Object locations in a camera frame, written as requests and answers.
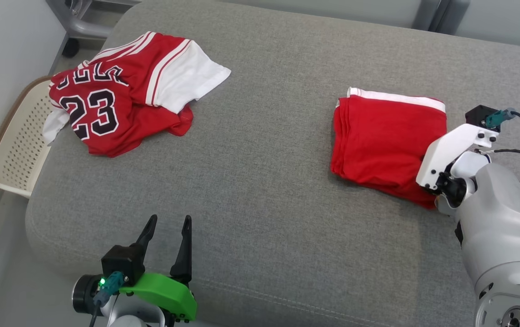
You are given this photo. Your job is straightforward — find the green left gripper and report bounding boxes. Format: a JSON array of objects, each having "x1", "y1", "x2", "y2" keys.
[{"x1": 119, "y1": 214, "x2": 198, "y2": 322}]

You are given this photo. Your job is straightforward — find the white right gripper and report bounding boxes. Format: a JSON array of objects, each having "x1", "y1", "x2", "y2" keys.
[{"x1": 416, "y1": 123, "x2": 501, "y2": 191}]

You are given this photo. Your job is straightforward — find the red shorts with white stripe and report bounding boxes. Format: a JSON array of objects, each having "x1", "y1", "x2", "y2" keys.
[{"x1": 331, "y1": 87, "x2": 447, "y2": 209}]

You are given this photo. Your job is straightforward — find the red white number 23 jersey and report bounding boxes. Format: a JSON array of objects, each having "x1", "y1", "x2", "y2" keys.
[{"x1": 43, "y1": 31, "x2": 232, "y2": 158}]

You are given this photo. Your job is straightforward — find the cream perforated laundry basket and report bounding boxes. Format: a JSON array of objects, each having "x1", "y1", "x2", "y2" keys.
[{"x1": 0, "y1": 75, "x2": 54, "y2": 199}]

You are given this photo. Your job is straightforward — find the grey metal cart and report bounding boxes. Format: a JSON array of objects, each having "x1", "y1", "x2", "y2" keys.
[{"x1": 45, "y1": 0, "x2": 142, "y2": 59}]

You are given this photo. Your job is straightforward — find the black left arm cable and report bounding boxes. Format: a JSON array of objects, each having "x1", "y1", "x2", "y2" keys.
[{"x1": 88, "y1": 272, "x2": 125, "y2": 327}]

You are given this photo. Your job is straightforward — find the grey vertical wall post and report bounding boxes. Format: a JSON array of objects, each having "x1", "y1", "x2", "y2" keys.
[{"x1": 412, "y1": 0, "x2": 471, "y2": 35}]

